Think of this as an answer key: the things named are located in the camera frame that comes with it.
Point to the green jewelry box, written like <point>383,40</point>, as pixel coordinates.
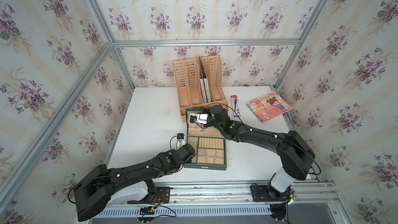
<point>208,143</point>

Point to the books in file organizer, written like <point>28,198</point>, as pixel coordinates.
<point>205,81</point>

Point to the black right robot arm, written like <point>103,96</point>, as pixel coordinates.
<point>295,154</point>

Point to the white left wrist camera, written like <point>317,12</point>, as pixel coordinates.
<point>180,140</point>

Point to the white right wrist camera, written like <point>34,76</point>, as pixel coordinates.
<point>198,118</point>

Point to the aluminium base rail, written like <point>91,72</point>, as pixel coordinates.
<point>239,192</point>

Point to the peach plastic file organizer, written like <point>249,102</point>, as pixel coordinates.
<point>190,88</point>

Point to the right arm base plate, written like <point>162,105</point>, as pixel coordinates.
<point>266,193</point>

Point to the small pen box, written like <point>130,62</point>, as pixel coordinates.
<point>235,105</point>

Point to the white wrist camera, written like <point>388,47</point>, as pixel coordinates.
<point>198,118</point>
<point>180,140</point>

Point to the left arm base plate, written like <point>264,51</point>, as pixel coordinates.
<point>161,195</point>

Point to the pink cartoon spiral notebook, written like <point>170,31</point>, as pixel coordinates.
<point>268,106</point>

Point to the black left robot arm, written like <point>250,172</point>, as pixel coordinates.
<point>95,190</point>

